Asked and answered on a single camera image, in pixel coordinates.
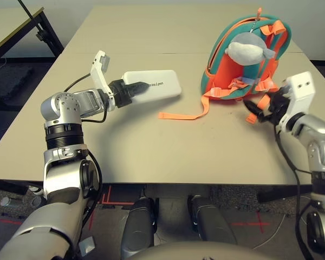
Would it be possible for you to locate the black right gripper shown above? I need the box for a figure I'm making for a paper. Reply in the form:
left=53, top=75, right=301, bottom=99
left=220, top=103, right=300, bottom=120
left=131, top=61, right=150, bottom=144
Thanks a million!
left=243, top=87, right=290, bottom=125

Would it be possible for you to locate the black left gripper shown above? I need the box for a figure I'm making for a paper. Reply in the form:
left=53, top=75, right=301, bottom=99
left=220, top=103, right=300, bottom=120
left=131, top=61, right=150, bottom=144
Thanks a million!
left=108, top=79, right=150, bottom=109

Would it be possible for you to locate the white pencil case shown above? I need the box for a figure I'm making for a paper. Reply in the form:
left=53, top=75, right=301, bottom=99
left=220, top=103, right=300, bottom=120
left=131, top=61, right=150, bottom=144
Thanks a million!
left=121, top=69, right=183, bottom=105

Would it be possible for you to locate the orange and teal backpack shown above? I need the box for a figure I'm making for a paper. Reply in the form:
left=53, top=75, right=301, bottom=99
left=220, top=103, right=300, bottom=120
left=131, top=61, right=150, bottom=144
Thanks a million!
left=158, top=7, right=293, bottom=125

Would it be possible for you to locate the grey plush shark keychain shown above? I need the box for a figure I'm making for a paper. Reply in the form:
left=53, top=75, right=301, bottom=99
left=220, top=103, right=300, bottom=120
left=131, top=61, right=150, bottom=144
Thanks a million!
left=224, top=31, right=276, bottom=66

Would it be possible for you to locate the black table base foot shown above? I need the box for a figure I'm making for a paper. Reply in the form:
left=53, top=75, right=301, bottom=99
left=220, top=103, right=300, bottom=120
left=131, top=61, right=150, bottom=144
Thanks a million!
left=0, top=180, right=44, bottom=196
left=257, top=186, right=312, bottom=204

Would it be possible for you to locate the black framed side table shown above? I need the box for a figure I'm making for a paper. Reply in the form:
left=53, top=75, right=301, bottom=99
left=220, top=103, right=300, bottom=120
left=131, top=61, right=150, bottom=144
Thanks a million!
left=0, top=0, right=65, bottom=109

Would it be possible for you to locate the red floor tape cross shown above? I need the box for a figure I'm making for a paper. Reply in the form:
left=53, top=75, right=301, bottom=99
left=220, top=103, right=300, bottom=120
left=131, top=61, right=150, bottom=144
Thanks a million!
left=231, top=211, right=271, bottom=232

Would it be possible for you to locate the orange floor tape corner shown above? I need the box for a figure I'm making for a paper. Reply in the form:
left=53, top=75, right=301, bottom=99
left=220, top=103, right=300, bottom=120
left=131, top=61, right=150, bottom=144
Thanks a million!
left=97, top=185, right=136, bottom=206

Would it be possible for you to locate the grey robot right leg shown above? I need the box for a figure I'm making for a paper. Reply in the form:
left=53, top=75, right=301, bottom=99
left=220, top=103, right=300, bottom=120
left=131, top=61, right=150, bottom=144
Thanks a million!
left=188, top=194, right=238, bottom=246

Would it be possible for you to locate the grey robot leg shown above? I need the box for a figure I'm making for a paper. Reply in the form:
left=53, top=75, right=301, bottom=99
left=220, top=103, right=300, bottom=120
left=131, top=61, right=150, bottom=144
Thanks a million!
left=120, top=196, right=159, bottom=260
left=188, top=194, right=238, bottom=246

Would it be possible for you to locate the black floor mat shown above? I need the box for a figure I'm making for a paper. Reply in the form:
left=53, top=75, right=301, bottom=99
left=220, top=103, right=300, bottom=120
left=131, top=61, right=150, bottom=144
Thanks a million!
left=0, top=63, right=35, bottom=112

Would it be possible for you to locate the grey robot left leg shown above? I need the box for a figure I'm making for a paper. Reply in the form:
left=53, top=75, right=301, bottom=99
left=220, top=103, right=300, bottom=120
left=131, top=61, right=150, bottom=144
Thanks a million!
left=120, top=196, right=159, bottom=260

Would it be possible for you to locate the grey robot torso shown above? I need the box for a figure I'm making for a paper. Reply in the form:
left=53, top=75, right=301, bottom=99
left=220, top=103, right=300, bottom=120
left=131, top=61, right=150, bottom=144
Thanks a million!
left=124, top=240, right=271, bottom=260

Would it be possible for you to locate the small grey square plate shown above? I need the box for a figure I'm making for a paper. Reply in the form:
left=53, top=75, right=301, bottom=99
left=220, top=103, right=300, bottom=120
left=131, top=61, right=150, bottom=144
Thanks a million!
left=78, top=237, right=95, bottom=257

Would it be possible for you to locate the small grey cylinder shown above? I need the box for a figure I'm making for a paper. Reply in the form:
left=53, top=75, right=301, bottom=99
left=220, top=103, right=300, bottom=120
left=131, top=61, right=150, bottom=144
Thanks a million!
left=0, top=197, right=20, bottom=208

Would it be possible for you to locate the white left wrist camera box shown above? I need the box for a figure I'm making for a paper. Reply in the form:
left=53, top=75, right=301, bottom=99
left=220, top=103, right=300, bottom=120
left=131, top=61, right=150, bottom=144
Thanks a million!
left=89, top=50, right=114, bottom=98

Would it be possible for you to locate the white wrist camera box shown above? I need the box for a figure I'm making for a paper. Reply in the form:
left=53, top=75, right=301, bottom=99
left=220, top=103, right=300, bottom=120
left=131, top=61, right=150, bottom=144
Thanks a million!
left=276, top=71, right=315, bottom=133
left=89, top=50, right=114, bottom=98

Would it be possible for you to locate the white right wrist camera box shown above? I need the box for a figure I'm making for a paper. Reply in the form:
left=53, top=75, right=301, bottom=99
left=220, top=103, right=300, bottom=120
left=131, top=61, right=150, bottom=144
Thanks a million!
left=276, top=71, right=315, bottom=133

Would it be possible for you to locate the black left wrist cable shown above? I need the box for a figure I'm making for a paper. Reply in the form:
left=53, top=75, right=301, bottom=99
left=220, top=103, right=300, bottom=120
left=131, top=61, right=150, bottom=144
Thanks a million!
left=64, top=73, right=109, bottom=124

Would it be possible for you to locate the black left elbow cable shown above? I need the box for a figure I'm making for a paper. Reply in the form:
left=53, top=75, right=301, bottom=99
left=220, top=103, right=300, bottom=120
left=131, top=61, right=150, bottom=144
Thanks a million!
left=81, top=150, right=104, bottom=230

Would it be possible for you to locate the white floor cable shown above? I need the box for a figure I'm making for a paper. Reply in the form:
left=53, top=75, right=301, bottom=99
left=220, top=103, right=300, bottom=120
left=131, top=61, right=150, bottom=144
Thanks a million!
left=253, top=213, right=288, bottom=250

